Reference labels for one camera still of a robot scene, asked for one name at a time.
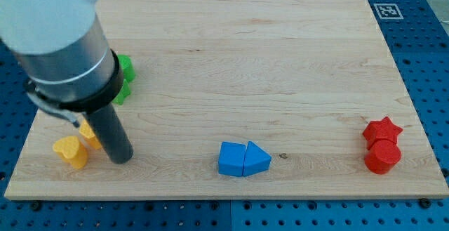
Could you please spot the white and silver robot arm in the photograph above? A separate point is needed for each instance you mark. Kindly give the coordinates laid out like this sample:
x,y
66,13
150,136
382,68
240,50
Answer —
x,y
62,48

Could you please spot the yellow heart block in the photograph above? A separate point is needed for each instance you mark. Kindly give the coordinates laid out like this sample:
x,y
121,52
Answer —
x,y
72,151

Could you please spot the light wooden board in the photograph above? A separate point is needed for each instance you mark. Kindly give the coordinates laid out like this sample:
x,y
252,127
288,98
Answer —
x,y
300,78

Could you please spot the blue square block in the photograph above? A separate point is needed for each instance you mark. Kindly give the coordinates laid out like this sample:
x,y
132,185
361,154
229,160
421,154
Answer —
x,y
231,159

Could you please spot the blue triangle block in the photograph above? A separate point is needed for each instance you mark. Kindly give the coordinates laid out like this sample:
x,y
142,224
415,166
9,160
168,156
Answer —
x,y
256,160

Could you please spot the green star block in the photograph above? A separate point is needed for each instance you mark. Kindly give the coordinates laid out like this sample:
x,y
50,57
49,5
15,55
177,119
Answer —
x,y
123,93

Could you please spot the green rounded block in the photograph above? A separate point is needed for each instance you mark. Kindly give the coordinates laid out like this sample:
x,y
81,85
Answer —
x,y
127,67

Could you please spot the dark grey cylindrical pointer tool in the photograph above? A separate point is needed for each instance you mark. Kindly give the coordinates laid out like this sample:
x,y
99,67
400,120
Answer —
x,y
110,133

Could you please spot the yellow block behind pointer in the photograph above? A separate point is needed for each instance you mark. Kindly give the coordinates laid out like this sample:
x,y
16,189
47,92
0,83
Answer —
x,y
89,136

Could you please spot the red star block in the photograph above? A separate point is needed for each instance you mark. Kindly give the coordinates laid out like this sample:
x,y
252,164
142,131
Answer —
x,y
383,129

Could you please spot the red cylinder block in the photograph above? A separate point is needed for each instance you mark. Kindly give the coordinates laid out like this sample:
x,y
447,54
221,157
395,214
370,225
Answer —
x,y
382,156

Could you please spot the white fiducial marker tag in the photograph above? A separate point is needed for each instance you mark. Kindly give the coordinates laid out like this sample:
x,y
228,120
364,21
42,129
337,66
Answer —
x,y
388,11

